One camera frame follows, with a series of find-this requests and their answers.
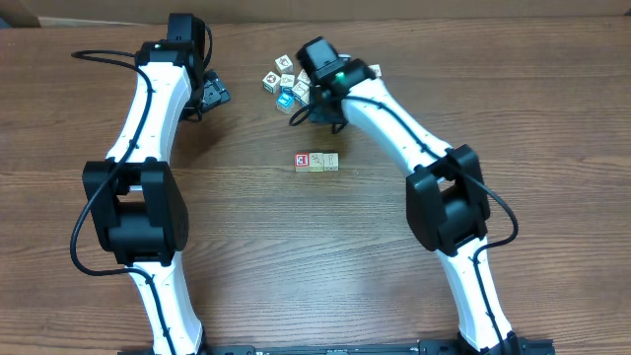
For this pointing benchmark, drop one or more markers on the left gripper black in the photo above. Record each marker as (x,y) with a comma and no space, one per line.
(215,91)

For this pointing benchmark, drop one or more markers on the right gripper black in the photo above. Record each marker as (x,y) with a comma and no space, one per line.
(320,114)

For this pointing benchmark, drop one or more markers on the blue-sided block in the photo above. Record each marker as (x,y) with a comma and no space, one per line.
(285,103)

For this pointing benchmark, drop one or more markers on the green letter R block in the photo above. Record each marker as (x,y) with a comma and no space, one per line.
(330,162)

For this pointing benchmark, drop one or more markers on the red number three block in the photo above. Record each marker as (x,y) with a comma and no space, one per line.
(302,162)

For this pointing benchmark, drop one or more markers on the yellow-sided block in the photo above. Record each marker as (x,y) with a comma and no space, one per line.
(316,162)

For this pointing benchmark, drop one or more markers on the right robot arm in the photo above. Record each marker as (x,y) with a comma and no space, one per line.
(447,202)

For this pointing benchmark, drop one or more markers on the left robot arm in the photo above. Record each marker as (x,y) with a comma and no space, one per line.
(132,197)

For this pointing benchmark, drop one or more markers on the green print block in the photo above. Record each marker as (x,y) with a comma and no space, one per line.
(303,77)

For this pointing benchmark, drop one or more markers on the white block lower left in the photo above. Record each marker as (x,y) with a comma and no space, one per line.
(304,98)

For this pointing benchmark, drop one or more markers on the white block centre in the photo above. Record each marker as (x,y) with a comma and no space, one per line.
(299,90)

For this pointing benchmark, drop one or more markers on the red-sided block far right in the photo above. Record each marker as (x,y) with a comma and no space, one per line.
(376,68)

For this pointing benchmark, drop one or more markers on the white block blue print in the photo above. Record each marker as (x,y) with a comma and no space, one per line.
(287,83)

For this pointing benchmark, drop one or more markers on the top red picture block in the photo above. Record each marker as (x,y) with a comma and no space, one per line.
(284,65)

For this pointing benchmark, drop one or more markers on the left red circle block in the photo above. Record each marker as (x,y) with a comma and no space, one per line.
(271,82)

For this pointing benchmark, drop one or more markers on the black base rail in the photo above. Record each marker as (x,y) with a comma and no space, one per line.
(519,346)

